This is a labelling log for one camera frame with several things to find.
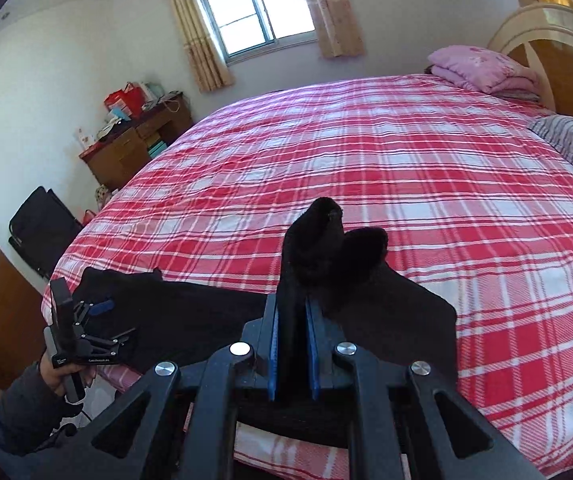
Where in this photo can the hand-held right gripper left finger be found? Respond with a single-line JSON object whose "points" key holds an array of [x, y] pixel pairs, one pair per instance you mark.
{"points": [[272, 350]]}

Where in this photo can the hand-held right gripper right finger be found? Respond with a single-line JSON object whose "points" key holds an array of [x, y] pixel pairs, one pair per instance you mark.
{"points": [[312, 355]]}

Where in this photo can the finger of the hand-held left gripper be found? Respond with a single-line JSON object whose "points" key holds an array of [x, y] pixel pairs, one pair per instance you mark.
{"points": [[100, 307], [111, 340]]}

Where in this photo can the black pants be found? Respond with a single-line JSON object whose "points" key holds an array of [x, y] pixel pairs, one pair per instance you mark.
{"points": [[191, 310]]}

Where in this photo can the person's left forearm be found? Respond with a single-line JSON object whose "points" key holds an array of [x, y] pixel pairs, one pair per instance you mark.
{"points": [[26, 410]]}

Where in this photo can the person's left hand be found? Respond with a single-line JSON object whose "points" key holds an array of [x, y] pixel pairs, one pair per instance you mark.
{"points": [[54, 380]]}

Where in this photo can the red plastic bag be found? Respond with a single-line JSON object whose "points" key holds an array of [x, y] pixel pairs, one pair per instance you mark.
{"points": [[89, 218]]}

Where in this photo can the black suitcase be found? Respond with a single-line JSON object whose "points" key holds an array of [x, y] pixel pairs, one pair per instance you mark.
{"points": [[41, 230]]}

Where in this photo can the patterned shopping bag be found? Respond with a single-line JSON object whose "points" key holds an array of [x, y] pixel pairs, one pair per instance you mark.
{"points": [[102, 196]]}

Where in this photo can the brown wooden desk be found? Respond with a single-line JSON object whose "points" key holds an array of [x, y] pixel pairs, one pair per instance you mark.
{"points": [[121, 160]]}

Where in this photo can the teal box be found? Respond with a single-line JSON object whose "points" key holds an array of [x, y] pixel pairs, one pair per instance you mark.
{"points": [[156, 149]]}

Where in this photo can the bed with red plaid sheet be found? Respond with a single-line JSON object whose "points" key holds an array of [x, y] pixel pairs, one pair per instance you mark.
{"points": [[366, 160]]}

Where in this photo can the red gift bag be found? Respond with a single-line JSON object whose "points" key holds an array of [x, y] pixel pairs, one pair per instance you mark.
{"points": [[124, 100]]}

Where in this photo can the beige floral curtain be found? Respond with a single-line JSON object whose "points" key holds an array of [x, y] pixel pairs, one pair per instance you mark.
{"points": [[199, 35], [331, 15]]}

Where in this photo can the folded pink floral blanket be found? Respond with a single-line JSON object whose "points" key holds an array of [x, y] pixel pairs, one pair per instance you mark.
{"points": [[481, 67]]}

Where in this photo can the small sliding window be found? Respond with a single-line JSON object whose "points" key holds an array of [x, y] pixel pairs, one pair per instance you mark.
{"points": [[256, 10]]}

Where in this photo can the cream and brown wooden headboard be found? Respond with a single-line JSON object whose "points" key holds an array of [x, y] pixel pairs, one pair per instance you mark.
{"points": [[531, 25]]}

